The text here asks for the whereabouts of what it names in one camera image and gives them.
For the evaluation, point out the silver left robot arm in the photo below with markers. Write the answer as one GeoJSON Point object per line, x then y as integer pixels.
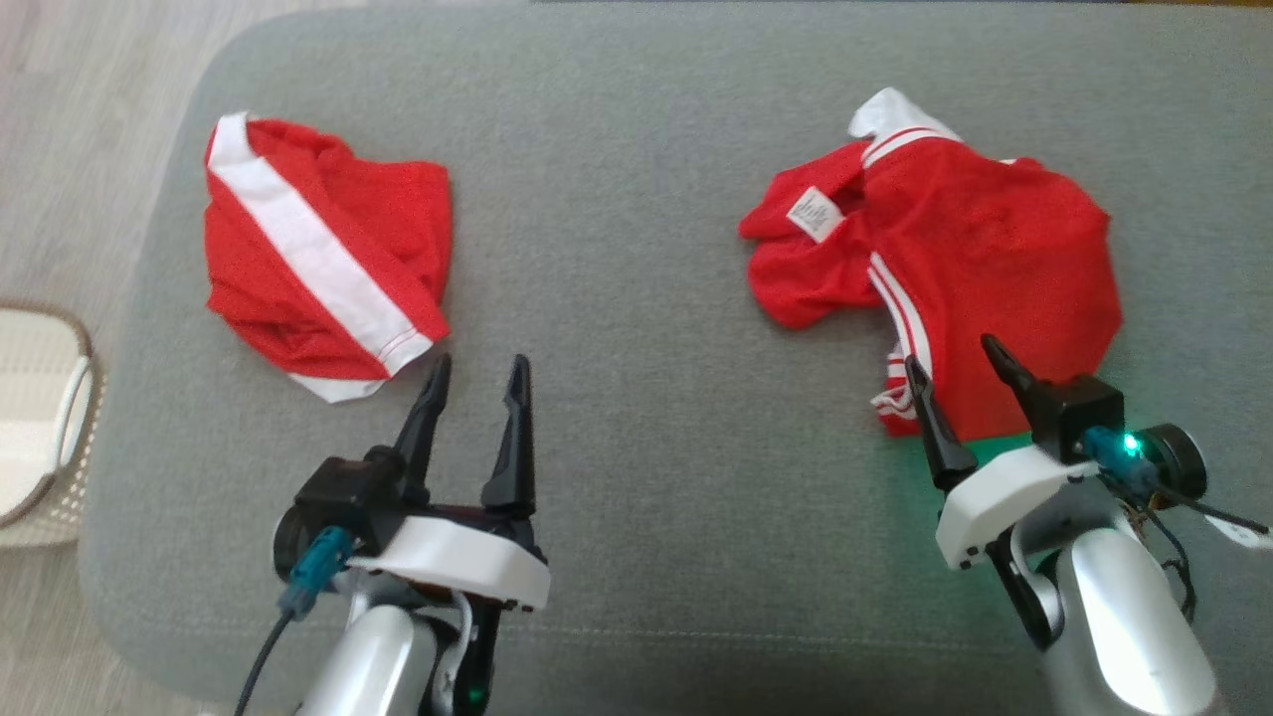
{"type": "Point", "coordinates": [378, 666]}

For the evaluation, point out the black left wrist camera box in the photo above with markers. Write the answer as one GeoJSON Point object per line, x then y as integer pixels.
{"type": "Point", "coordinates": [343, 492]}

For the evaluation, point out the cream perforated laundry basket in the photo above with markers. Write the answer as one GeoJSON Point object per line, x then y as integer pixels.
{"type": "Point", "coordinates": [30, 398]}

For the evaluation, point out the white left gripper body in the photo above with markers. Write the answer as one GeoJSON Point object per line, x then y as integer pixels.
{"type": "Point", "coordinates": [467, 562]}

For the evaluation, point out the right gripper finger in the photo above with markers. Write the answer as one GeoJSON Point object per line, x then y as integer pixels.
{"type": "Point", "coordinates": [940, 433]}
{"type": "Point", "coordinates": [1019, 388]}

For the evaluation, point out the red shorts with white stripe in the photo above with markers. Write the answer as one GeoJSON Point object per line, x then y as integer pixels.
{"type": "Point", "coordinates": [398, 219]}

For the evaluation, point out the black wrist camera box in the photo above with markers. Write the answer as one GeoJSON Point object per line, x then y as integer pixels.
{"type": "Point", "coordinates": [343, 492]}
{"type": "Point", "coordinates": [1084, 413]}

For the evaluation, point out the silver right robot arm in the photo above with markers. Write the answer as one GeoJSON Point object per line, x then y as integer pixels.
{"type": "Point", "coordinates": [1124, 617]}

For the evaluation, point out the red basketball jersey white trim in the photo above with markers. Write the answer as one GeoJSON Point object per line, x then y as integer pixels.
{"type": "Point", "coordinates": [995, 259]}

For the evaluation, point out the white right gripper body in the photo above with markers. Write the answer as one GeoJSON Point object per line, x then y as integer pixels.
{"type": "Point", "coordinates": [1004, 492]}

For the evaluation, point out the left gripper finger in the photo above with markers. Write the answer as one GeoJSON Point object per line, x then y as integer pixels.
{"type": "Point", "coordinates": [426, 418]}
{"type": "Point", "coordinates": [515, 438]}

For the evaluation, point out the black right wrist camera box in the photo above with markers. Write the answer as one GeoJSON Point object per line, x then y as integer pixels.
{"type": "Point", "coordinates": [1084, 413]}

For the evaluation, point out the grey fabric sofa ottoman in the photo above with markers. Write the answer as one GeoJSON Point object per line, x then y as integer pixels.
{"type": "Point", "coordinates": [636, 298]}

